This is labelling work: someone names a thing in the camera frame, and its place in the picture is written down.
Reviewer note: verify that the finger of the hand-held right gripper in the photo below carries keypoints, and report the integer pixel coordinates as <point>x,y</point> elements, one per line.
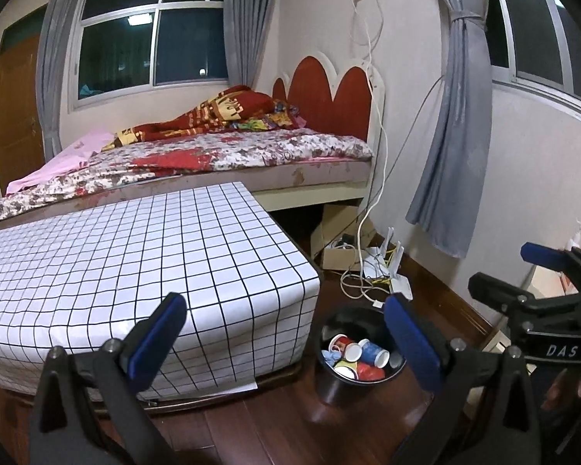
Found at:
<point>542,253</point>
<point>508,293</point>

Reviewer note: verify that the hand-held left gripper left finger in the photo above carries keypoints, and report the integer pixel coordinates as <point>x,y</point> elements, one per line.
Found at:
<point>157,336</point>

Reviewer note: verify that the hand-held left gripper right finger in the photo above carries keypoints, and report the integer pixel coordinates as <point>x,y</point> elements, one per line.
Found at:
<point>411,344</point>

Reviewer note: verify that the blue and white paper cup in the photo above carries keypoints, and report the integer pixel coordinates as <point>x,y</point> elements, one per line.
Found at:
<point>372,352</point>

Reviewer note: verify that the red paper cup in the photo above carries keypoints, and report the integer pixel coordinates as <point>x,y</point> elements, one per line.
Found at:
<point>368,374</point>
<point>341,345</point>

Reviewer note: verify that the black trash bin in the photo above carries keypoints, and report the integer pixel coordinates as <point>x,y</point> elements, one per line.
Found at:
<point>336,390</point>

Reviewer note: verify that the person's right hand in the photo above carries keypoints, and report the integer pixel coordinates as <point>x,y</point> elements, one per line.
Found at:
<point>559,395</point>

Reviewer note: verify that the small white network box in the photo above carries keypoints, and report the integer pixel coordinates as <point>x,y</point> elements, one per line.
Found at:
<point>402,286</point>

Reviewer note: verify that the table with checked tablecloth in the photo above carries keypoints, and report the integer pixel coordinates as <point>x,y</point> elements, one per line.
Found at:
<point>150,261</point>

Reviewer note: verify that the white router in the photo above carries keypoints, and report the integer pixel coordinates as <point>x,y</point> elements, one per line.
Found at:
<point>380,256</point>

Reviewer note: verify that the cardboard box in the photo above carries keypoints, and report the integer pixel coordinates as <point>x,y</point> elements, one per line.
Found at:
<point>336,232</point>

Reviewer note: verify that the grey tied curtain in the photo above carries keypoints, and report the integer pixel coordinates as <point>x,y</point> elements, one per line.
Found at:
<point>457,131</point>

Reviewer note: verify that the beige bed base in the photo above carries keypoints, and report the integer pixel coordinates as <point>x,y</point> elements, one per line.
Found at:
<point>319,181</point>

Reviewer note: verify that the pink blanket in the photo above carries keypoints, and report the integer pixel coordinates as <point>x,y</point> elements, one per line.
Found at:
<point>72,155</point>

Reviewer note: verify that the bed with floral bedding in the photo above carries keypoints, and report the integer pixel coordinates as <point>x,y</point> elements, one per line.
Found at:
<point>247,150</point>

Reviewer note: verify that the side window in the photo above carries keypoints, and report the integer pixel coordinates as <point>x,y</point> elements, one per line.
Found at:
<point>537,24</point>

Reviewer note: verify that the red patterned blanket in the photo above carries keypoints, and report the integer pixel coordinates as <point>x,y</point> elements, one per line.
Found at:
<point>213,111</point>

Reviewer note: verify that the red scalloped headboard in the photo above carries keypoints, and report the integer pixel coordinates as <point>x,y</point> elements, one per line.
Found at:
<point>329,97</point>

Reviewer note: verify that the brown wooden door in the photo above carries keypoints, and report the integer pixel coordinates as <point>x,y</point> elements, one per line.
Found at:
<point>17,111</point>

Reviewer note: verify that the large sliding window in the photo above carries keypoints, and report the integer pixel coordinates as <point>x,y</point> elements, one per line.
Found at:
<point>174,43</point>

